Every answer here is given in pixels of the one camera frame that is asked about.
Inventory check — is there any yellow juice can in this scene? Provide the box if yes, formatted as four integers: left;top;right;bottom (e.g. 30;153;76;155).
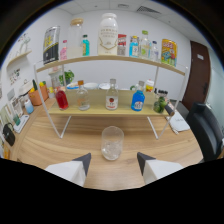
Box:
160;38;178;68

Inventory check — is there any white bowl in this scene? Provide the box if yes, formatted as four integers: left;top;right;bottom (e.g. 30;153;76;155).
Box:
98;82;112;90
83;82;99;90

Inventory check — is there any large white milk bottle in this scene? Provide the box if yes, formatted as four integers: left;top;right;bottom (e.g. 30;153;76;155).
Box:
97;12;119;56

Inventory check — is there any teal bottle with yellow cap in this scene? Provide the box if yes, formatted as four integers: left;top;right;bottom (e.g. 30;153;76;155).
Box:
129;35;140;58

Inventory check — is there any orange storage basket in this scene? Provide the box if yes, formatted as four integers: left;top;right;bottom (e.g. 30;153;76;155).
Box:
27;84;50;107

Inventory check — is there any small teal item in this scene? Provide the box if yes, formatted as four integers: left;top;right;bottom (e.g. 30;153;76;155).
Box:
13;114;21;127

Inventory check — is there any glass jar with cork lid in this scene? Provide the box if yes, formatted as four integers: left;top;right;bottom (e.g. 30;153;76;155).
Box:
67;17;84;59

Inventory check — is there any teal bottle with dark cap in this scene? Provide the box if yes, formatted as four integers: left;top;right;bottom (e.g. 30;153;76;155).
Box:
81;34;91;57

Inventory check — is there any white and blue cup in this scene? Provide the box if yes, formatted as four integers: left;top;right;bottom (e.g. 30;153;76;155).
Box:
23;98;35;115

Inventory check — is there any white flat box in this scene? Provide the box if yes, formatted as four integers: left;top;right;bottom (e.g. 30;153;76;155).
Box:
13;114;30;134

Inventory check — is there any blue rimmed bowl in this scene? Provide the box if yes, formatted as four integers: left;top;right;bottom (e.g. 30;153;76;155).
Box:
66;82;80;90

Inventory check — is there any white figurine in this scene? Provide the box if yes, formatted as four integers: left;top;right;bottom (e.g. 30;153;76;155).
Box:
18;33;33;54

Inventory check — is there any blue liquid bottle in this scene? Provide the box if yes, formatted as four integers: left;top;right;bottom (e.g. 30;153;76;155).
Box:
130;80;146;112

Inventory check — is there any clear glass tumbler with ice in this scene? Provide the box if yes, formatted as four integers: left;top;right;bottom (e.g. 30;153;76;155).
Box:
100;125;125;162

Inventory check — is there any tall black yellow can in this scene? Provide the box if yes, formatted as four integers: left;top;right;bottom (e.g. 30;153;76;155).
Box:
42;25;61;65

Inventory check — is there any ceiling vent grille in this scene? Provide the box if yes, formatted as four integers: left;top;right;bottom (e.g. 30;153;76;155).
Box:
135;5;162;15

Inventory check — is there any clear bottle with orange cap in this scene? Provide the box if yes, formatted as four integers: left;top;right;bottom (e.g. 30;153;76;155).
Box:
75;79;91;112

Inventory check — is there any white two-tier wooden shelf rack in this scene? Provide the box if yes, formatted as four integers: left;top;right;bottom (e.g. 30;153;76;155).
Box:
32;54;189;140

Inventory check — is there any small pink bottle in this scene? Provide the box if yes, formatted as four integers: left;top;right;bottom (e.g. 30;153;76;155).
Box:
59;39;69;61

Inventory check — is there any glass jar of limes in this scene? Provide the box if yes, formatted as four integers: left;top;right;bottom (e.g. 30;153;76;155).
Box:
152;94;176;117

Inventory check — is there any clear bottle with red label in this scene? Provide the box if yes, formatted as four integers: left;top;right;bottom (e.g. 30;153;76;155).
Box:
105;78;120;111

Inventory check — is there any brown door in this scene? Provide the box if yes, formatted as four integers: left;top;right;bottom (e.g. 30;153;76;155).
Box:
181;40;212;112

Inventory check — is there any green potted plant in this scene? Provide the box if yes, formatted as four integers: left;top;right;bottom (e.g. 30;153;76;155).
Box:
59;69;75;86

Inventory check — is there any black armchair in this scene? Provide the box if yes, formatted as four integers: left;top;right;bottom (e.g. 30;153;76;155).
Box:
185;102;224;163

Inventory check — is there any clear bottle with green cap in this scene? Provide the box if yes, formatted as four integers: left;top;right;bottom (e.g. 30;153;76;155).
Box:
139;30;152;61

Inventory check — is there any clear bottle with blue cap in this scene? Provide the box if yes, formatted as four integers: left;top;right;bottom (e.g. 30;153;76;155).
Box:
149;40;160;63

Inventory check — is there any wooden wall shelf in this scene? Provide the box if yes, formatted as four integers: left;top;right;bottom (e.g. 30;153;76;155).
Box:
6;49;33;68

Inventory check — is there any small red liquid bottle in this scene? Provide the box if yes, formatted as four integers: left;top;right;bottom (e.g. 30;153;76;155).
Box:
54;85;70;111

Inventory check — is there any black handbag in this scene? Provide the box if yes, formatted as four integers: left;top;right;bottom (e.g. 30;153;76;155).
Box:
1;122;17;147

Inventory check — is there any white picture frame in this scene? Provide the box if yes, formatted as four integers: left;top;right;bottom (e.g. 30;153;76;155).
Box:
11;98;24;116

